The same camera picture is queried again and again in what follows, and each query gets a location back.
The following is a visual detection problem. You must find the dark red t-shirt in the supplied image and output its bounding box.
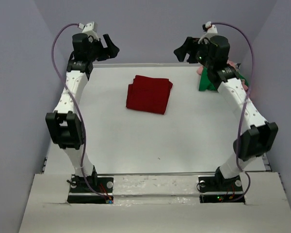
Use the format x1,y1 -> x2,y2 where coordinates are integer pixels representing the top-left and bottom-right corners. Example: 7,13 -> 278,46
126,75 -> 173,115

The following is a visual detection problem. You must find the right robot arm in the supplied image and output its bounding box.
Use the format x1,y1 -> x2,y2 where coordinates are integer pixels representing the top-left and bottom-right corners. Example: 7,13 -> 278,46
174,35 -> 278,191

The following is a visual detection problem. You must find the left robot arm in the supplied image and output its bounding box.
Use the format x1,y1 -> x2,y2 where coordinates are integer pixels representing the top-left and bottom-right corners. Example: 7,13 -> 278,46
45,33 -> 120,187

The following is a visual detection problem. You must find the pink t-shirt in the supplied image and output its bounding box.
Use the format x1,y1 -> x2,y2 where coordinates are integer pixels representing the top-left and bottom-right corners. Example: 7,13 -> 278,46
196,60 -> 248,91

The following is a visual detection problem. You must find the green t-shirt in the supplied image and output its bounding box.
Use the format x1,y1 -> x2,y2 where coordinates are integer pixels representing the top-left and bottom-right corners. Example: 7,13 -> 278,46
197,67 -> 249,92

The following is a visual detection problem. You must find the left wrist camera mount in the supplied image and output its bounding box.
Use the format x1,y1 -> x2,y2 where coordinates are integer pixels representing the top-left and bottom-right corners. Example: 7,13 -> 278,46
78,21 -> 97,33

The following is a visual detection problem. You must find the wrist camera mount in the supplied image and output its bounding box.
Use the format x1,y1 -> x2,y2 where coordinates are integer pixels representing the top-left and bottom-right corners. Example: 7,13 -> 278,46
78,21 -> 97,33
199,21 -> 218,43

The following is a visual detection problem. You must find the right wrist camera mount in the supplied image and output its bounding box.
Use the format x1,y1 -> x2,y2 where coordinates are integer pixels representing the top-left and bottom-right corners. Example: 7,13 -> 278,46
199,21 -> 218,43

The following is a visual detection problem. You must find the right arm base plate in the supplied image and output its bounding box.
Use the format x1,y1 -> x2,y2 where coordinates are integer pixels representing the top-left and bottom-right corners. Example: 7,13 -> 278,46
196,176 -> 245,203

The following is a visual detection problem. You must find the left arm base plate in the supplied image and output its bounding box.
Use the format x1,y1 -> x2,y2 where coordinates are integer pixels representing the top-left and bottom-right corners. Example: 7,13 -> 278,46
67,175 -> 114,204

